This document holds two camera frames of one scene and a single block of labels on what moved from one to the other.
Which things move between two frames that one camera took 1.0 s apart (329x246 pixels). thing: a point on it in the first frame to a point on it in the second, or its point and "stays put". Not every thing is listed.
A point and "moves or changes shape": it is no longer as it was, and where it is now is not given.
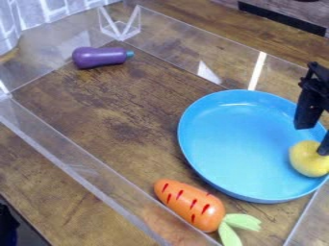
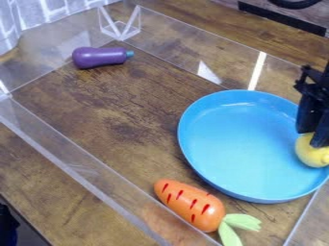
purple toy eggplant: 86,58 stays put
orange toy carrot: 201,210 stays put
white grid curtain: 23,13 stays put
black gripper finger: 322,148 to 320,136
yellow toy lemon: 308,161 moves or changes shape
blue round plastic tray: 236,136 stays put
